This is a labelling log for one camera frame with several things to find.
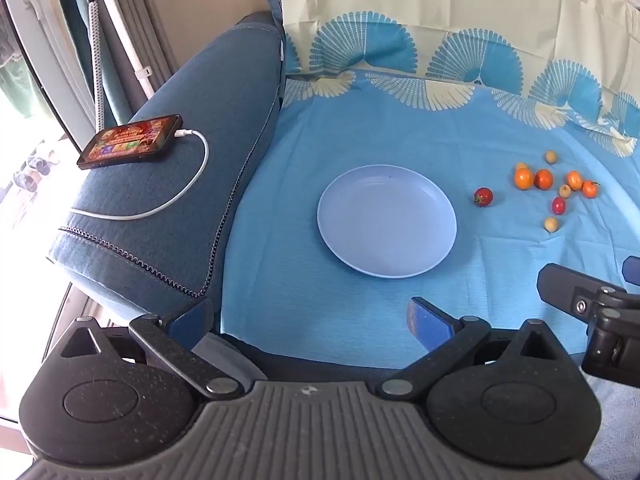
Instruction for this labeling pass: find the light blue plate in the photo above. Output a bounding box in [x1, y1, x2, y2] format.
[317, 164, 458, 279]

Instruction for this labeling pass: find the blue sofa armrest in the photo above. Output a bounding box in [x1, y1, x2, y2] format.
[47, 0, 416, 386]

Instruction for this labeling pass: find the spotted white strap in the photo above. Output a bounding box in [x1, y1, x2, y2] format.
[87, 2, 107, 132]

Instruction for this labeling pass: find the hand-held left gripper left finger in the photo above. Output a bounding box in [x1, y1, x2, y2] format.
[47, 297, 246, 402]

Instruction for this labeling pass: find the white pole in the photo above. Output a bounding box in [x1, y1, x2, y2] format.
[40, 0, 154, 97]

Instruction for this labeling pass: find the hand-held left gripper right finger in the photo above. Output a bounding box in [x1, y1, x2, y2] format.
[375, 297, 576, 403]

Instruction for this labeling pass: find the blue fan-print cloth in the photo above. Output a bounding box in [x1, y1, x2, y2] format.
[215, 0, 640, 480]

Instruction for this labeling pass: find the black smartphone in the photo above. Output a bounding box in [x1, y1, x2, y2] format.
[76, 114, 184, 171]

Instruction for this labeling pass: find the white charging cable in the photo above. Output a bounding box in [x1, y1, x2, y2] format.
[70, 129, 210, 221]

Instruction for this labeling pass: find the teal curtain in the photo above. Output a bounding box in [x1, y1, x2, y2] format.
[52, 0, 132, 128]

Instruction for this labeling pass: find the grey pleated curtain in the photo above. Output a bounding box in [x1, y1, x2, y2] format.
[107, 0, 177, 83]

